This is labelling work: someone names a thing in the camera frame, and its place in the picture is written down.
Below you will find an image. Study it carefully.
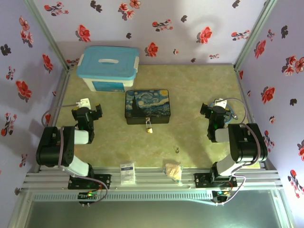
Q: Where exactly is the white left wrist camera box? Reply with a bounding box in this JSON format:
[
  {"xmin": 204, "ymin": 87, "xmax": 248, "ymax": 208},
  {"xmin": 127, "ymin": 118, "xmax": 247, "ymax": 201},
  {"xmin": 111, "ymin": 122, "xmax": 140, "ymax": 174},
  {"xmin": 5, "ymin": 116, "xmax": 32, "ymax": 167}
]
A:
[{"xmin": 76, "ymin": 97, "xmax": 91, "ymax": 109}]

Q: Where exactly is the aluminium frame side rail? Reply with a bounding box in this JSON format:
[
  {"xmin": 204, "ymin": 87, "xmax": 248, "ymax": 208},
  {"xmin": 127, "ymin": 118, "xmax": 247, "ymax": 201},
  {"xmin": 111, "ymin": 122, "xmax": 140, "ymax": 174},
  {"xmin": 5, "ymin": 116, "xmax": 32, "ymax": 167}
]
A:
[{"xmin": 44, "ymin": 68, "xmax": 72, "ymax": 127}]

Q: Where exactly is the clear bag with paper card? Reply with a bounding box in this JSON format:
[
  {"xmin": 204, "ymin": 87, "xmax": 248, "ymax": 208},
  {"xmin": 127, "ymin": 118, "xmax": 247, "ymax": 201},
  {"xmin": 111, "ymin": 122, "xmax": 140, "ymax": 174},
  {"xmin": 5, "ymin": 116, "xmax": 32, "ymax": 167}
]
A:
[{"xmin": 119, "ymin": 162, "xmax": 137, "ymax": 185}]

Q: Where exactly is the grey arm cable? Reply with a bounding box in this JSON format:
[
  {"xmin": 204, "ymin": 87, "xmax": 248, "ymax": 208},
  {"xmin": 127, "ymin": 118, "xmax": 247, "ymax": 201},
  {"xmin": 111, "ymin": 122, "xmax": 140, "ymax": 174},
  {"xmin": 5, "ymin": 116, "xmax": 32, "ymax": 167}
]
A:
[
  {"xmin": 215, "ymin": 97, "xmax": 261, "ymax": 206},
  {"xmin": 41, "ymin": 102, "xmax": 109, "ymax": 205}
]

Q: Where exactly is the grey slotted cable duct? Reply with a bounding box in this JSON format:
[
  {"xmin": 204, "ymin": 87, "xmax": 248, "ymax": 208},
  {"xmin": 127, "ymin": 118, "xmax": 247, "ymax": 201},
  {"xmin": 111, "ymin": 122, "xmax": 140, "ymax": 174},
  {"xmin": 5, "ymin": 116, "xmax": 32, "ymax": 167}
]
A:
[{"xmin": 32, "ymin": 191, "xmax": 215, "ymax": 203}]

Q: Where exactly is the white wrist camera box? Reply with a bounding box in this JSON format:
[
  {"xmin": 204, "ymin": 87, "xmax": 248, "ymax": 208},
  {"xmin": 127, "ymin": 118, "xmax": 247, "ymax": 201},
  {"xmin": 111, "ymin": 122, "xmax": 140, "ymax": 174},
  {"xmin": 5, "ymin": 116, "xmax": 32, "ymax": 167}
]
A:
[
  {"xmin": 76, "ymin": 97, "xmax": 91, "ymax": 109},
  {"xmin": 213, "ymin": 98, "xmax": 228, "ymax": 110}
]

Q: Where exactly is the crumpled bag with beige contents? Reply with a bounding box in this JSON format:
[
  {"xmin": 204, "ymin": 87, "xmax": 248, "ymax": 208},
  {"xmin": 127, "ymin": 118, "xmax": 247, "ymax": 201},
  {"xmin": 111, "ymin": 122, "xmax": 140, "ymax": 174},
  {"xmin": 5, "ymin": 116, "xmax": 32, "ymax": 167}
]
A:
[{"xmin": 164, "ymin": 162, "xmax": 184, "ymax": 185}]

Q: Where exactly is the starry night tin box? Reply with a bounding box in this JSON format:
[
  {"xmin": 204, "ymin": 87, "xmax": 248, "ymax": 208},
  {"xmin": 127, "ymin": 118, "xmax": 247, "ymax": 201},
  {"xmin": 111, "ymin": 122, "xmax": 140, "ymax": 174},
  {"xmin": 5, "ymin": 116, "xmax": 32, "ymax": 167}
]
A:
[{"xmin": 124, "ymin": 89, "xmax": 171, "ymax": 125}]

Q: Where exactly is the small brass padlock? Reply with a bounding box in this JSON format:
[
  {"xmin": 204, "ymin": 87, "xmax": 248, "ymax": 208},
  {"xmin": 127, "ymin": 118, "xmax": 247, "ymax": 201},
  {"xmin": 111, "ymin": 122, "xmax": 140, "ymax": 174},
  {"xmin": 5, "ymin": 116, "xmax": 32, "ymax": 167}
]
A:
[{"xmin": 145, "ymin": 117, "xmax": 154, "ymax": 134}]

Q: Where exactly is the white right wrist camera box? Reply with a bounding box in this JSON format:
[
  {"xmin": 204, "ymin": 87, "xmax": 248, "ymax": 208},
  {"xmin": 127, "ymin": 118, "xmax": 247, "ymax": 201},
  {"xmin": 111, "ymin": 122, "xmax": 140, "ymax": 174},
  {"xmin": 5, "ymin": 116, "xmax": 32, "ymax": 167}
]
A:
[{"xmin": 213, "ymin": 98, "xmax": 228, "ymax": 110}]

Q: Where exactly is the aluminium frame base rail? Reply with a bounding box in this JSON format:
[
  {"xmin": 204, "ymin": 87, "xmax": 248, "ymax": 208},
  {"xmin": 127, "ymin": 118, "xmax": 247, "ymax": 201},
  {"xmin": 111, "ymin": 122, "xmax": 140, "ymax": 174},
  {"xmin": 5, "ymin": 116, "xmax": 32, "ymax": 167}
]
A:
[{"xmin": 22, "ymin": 165, "xmax": 284, "ymax": 191}]

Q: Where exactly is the grey left arm cable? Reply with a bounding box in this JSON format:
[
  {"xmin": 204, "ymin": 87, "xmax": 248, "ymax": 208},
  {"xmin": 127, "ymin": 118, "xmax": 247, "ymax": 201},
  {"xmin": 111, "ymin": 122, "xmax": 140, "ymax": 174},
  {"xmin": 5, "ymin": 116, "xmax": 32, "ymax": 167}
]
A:
[{"xmin": 41, "ymin": 102, "xmax": 109, "ymax": 205}]

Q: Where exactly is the blue lidded plastic storage box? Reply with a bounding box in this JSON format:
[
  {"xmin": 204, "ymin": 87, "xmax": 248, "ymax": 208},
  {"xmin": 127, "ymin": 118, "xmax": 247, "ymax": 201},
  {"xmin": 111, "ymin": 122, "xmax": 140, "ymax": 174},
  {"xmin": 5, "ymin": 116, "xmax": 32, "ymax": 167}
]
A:
[{"xmin": 76, "ymin": 46, "xmax": 140, "ymax": 93}]

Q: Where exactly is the aluminium frame corner post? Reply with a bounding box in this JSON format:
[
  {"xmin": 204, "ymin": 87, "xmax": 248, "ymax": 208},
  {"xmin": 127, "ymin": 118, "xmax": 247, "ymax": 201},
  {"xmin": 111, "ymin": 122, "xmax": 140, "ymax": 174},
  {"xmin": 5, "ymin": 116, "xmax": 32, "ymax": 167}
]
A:
[
  {"xmin": 25, "ymin": 0, "xmax": 71, "ymax": 71},
  {"xmin": 233, "ymin": 0, "xmax": 279, "ymax": 72}
]

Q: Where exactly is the blue ring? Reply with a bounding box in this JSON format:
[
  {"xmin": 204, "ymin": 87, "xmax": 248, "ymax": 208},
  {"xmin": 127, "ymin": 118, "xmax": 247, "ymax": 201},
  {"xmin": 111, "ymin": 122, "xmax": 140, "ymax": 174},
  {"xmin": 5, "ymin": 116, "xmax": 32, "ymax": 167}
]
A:
[{"xmin": 208, "ymin": 100, "xmax": 235, "ymax": 120}]

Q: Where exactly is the grey right arm cable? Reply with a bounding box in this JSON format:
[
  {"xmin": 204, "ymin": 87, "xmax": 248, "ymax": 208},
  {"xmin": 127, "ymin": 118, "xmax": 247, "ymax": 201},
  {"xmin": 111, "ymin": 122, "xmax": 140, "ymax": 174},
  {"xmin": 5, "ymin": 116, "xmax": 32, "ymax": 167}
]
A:
[{"xmin": 215, "ymin": 97, "xmax": 261, "ymax": 206}]

